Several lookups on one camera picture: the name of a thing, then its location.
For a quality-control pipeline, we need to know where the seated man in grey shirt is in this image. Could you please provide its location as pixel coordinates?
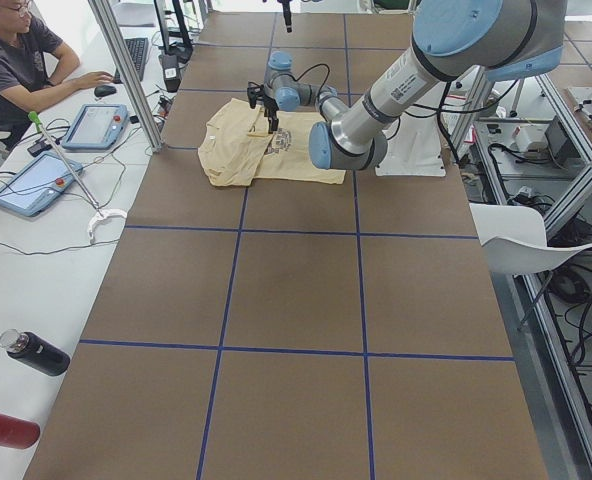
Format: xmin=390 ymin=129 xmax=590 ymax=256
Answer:
xmin=0 ymin=1 xmax=114 ymax=149

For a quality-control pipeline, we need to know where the white plastic chair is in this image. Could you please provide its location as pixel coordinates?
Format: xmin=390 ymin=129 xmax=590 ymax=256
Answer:
xmin=469 ymin=203 xmax=592 ymax=330

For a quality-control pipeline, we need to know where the black water bottle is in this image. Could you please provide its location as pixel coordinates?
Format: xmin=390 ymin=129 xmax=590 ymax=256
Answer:
xmin=0 ymin=329 xmax=70 ymax=377

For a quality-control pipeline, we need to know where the robot arm grey silver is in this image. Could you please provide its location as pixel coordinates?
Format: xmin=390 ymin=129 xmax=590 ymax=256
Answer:
xmin=248 ymin=0 xmax=567 ymax=170

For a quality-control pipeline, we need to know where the cream long-sleeve graphic shirt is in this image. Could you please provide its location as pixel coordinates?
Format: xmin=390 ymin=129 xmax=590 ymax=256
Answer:
xmin=198 ymin=99 xmax=345 ymax=187

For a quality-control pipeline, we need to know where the reacher grabber stick green handle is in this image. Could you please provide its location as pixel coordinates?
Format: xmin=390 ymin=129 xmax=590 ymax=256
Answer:
xmin=28 ymin=111 xmax=127 ymax=245

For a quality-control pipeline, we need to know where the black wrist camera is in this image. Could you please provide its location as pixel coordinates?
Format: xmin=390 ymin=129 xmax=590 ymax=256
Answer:
xmin=246 ymin=81 xmax=265 ymax=109

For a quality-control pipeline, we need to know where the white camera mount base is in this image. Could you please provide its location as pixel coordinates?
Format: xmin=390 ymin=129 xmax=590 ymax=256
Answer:
xmin=375 ymin=115 xmax=446 ymax=177

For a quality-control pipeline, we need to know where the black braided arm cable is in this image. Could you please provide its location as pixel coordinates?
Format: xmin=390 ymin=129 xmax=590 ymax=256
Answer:
xmin=290 ymin=62 xmax=527 ymax=142

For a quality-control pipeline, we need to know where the blue teach pendant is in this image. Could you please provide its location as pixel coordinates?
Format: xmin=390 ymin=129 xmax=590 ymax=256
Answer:
xmin=60 ymin=103 xmax=129 ymax=152
xmin=0 ymin=152 xmax=74 ymax=217

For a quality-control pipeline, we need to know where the near blue teach pendant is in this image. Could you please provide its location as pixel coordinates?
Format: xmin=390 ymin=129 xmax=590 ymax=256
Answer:
xmin=0 ymin=152 xmax=74 ymax=217

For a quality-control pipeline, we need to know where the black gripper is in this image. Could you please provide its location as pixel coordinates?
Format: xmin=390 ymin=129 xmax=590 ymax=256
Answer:
xmin=262 ymin=0 xmax=292 ymax=134

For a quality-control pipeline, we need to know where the far blue teach pendant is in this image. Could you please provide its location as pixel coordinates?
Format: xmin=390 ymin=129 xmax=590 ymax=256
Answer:
xmin=60 ymin=103 xmax=129 ymax=152

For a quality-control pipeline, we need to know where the red bottle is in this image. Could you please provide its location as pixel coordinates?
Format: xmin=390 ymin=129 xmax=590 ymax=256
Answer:
xmin=0 ymin=413 xmax=41 ymax=450

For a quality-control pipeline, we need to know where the aluminium frame post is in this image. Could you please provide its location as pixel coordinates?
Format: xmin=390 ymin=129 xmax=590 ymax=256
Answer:
xmin=88 ymin=0 xmax=163 ymax=153

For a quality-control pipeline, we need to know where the black keyboard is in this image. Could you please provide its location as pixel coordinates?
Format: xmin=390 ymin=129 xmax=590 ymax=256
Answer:
xmin=124 ymin=37 xmax=149 ymax=81

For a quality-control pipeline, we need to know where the black computer mouse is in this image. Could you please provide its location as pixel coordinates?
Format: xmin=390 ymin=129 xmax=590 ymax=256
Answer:
xmin=93 ymin=84 xmax=117 ymax=98

